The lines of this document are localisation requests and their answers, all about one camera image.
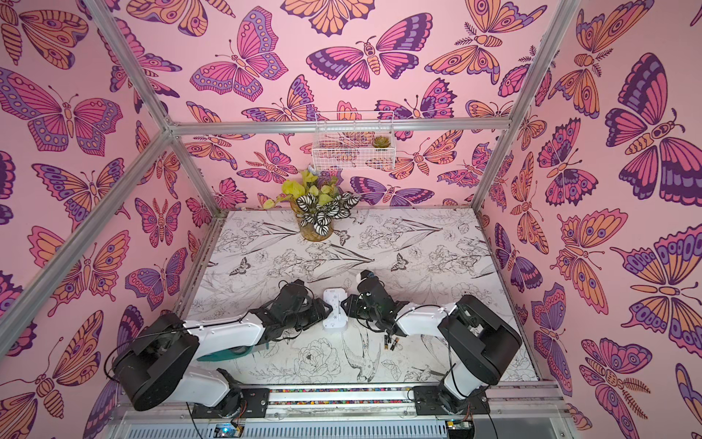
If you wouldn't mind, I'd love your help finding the white wire basket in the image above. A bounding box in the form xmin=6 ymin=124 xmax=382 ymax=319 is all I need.
xmin=310 ymin=110 xmax=397 ymax=171

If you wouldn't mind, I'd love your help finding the potted plant yellow glass vase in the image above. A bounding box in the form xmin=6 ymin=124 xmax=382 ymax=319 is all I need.
xmin=259 ymin=168 xmax=360 ymax=241

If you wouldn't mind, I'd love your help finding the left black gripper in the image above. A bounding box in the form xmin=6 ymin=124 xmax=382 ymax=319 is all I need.
xmin=284 ymin=298 xmax=336 ymax=332

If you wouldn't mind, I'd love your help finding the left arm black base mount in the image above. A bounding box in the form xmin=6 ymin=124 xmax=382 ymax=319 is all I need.
xmin=190 ymin=388 xmax=271 ymax=419

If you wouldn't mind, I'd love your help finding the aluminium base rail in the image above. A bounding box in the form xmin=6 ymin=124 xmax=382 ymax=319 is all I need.
xmin=101 ymin=382 xmax=580 ymax=438

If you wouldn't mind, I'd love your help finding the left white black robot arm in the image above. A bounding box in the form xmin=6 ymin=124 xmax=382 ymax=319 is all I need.
xmin=105 ymin=280 xmax=334 ymax=417

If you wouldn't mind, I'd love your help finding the small succulent in basket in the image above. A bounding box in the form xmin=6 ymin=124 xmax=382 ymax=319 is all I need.
xmin=372 ymin=135 xmax=392 ymax=149

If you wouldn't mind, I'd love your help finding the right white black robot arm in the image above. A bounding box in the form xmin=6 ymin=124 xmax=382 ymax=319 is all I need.
xmin=340 ymin=270 xmax=523 ymax=413

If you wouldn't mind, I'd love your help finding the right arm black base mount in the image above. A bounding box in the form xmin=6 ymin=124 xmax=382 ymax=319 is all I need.
xmin=408 ymin=385 xmax=491 ymax=416

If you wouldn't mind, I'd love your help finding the white digital alarm clock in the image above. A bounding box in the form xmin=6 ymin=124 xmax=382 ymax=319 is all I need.
xmin=323 ymin=288 xmax=348 ymax=332

